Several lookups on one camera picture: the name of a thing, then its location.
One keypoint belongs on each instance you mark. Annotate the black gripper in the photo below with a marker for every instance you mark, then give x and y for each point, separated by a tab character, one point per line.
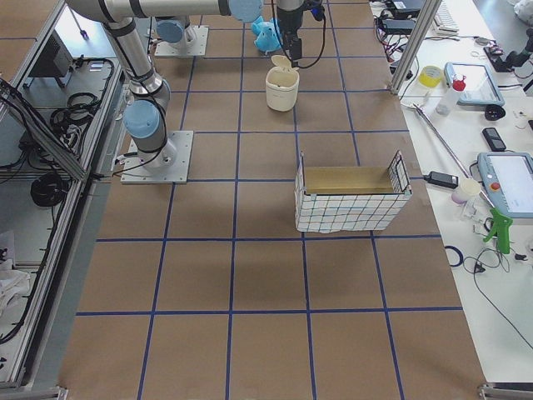
288	20

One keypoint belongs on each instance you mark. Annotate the white trash can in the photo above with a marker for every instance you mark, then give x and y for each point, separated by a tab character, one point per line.
282	84

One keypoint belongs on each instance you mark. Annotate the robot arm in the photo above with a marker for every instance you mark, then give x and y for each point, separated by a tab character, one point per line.
175	30
117	19

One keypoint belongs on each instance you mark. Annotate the blue teddy bear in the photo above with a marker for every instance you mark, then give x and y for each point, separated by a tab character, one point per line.
267	35

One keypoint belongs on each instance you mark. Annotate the long metal rod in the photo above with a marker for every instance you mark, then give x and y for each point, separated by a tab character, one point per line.
420	112

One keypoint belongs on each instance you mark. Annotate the yellow tape roll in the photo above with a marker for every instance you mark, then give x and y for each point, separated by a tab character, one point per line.
430	76

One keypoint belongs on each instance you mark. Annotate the clear bottle red cap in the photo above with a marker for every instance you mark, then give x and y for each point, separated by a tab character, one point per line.
451	97

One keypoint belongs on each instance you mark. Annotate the grid patterned cardboard box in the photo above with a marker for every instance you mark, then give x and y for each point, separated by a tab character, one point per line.
353	199

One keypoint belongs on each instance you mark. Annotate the teach pendant far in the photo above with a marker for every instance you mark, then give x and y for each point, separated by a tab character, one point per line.
481	88

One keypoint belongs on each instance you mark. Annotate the teach pendant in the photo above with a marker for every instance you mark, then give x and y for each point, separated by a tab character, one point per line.
507	179
481	88

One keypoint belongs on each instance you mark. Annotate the black power adapter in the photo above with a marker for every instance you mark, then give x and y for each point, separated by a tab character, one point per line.
441	179

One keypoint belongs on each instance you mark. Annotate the paper cup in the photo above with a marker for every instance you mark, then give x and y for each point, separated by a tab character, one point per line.
467	189

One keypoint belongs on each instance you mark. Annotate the teach pendant near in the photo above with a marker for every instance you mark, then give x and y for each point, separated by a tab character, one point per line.
507	179

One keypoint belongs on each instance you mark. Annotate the green plastic gun tool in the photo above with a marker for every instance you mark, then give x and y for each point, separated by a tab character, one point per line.
500	230

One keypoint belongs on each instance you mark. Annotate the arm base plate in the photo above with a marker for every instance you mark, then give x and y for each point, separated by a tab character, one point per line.
170	166
198	48

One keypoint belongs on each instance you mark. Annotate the aluminium frame post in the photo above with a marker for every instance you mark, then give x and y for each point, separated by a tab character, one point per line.
416	38

